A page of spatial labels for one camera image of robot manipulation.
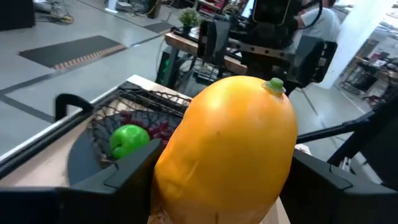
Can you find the cluttered office desk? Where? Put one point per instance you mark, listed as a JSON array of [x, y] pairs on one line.
[[373, 68]]

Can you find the white tower fan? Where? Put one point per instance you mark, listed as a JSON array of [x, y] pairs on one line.
[[111, 6]]

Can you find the person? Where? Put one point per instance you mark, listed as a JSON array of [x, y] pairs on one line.
[[323, 25]]

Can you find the black flat panel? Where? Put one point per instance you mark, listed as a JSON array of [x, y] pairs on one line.
[[385, 155]]

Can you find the white monitor screen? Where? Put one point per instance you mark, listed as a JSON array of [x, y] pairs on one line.
[[247, 8]]

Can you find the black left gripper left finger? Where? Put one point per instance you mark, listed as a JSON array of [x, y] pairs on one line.
[[77, 205]]

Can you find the wooden workbench table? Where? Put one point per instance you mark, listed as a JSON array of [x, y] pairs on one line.
[[180, 43]]

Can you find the bright green apple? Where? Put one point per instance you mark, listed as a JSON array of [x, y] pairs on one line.
[[127, 140]]

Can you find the plain black floor mat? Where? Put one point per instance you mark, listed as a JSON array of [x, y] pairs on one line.
[[158, 27]]

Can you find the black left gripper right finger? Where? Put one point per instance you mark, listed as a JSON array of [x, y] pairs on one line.
[[326, 202]]

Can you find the low black cabinet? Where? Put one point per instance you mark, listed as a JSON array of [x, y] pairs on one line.
[[15, 15]]

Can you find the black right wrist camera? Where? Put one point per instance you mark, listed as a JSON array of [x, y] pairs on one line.
[[270, 12]]

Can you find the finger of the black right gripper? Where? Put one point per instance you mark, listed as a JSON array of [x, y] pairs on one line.
[[311, 62], [214, 40]]

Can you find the small potted plant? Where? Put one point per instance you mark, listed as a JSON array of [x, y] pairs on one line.
[[188, 17]]

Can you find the black striped-edge floor mat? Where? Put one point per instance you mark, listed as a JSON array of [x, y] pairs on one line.
[[68, 51]]

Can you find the yellow orange lemon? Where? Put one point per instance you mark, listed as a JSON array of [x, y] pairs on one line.
[[224, 149]]

